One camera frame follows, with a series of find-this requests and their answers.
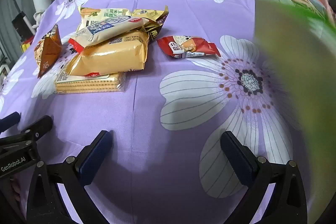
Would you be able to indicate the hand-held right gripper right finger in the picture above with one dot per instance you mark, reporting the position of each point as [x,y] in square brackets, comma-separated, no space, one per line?
[236,158]

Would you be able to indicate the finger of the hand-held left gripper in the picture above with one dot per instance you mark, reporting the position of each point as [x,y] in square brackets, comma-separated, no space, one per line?
[39,125]
[10,120]

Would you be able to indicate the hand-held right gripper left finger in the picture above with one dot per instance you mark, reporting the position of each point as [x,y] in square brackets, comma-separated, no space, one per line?
[97,154]

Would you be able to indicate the clear cracker pack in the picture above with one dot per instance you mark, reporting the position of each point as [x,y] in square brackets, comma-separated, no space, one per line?
[89,85]

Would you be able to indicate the brown triangular snack packet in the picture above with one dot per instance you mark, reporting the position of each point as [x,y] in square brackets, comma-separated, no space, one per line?
[48,52]

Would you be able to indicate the glossy orange snack packet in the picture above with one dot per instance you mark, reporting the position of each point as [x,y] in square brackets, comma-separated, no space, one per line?
[110,56]

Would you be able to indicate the green cardboard box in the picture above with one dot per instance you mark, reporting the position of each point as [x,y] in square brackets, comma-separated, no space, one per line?
[296,69]

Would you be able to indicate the white blue biscuit packet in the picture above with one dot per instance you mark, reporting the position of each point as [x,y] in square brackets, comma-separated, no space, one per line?
[105,28]

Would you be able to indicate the pale green yellow snack packet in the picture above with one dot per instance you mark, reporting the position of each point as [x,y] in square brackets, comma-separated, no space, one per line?
[92,16]

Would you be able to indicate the red snack packet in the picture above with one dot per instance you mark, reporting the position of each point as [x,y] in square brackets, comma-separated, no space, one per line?
[189,47]

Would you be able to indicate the purple floral bedsheet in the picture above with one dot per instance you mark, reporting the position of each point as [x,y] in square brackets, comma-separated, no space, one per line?
[157,113]

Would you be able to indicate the yellow red box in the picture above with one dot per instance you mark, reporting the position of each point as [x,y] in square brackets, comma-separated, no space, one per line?
[26,45]

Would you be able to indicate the black box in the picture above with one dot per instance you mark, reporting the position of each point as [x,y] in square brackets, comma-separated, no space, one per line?
[19,24]

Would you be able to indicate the white paper roll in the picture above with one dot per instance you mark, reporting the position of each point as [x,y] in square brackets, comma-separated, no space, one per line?
[40,1]

